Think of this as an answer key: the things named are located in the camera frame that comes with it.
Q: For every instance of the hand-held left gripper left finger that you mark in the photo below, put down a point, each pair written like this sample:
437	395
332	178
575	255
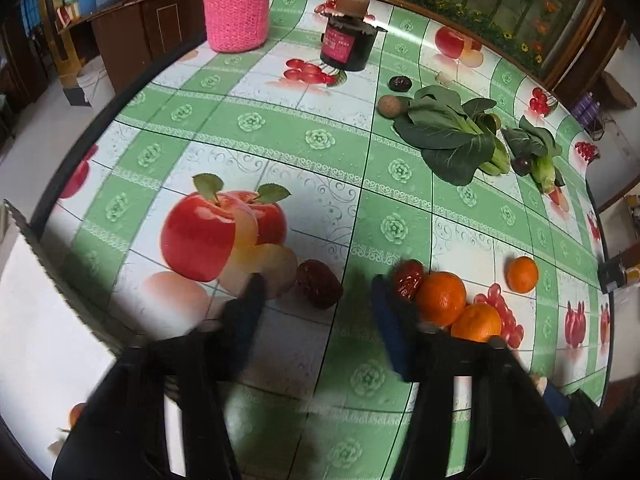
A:
247	307

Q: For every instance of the dark jar with red label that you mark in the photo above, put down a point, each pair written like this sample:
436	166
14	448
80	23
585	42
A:
347	42

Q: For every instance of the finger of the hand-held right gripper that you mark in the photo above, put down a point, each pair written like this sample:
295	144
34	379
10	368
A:
555	400

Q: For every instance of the small brown round fruit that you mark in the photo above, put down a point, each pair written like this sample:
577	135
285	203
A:
389	106

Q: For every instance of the blue plastic crate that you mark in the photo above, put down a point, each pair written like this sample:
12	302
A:
30	6

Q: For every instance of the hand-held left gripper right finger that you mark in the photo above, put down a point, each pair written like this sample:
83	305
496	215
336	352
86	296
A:
392	327

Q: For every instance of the black electric motor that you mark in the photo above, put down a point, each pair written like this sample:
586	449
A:
617	276

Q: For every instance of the dark wrinkled round fruit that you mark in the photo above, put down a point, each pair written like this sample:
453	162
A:
400	83

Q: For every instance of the wooden sideboard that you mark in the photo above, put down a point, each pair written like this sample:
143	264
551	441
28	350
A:
150	30

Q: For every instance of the white plastic bucket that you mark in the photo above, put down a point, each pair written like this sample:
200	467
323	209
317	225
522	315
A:
94	80

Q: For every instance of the large-leaf bok choy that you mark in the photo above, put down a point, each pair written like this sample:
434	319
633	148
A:
445	135

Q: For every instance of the green fruit print tablecloth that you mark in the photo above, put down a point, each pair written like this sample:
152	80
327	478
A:
320	170

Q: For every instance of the dark purple plum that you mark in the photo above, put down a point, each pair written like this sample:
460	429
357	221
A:
523	165

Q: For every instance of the purple bottle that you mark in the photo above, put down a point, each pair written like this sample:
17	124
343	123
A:
579	109
592	112

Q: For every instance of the dark red date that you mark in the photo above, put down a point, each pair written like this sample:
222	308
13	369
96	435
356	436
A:
317	283

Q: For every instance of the orange mandarin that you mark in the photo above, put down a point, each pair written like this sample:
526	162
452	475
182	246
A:
522	274
475	324
440	299

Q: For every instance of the jar with pink crochet sleeve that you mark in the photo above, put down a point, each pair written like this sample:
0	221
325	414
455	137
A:
235	10

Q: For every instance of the pale-stalk bok choy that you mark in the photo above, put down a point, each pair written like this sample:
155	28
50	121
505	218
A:
537	152

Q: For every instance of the bright red date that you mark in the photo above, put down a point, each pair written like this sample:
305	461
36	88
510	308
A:
407	280

